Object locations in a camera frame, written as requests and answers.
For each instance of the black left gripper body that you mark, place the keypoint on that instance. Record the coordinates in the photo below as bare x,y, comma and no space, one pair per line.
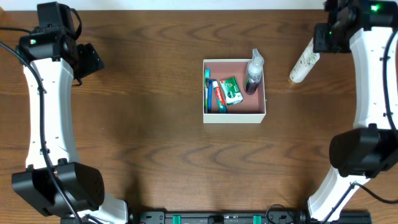
90,59

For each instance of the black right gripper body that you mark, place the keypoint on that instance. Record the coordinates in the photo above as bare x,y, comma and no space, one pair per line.
321,38

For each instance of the white leaf-print lotion tube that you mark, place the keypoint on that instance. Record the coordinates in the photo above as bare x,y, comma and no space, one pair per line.
304,64

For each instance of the clear foam pump soap bottle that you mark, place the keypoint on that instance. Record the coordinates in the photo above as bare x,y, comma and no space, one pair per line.
254,72

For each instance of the green soap bar packet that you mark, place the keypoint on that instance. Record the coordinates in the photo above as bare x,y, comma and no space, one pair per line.
231,91

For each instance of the green white toothbrush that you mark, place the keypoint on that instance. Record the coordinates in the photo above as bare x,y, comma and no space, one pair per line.
206,90

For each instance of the blue disposable razor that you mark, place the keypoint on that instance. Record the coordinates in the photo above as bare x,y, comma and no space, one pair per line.
209,94

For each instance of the red green toothpaste tube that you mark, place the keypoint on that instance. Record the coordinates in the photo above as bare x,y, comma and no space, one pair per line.
219,98

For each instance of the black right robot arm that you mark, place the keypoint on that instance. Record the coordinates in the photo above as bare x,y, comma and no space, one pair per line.
368,31

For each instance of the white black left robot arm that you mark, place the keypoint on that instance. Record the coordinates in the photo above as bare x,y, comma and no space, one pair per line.
55,182

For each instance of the white box pink interior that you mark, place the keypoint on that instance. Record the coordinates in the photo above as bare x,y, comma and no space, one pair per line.
253,107

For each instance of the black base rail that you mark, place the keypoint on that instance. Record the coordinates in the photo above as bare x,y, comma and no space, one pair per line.
275,215

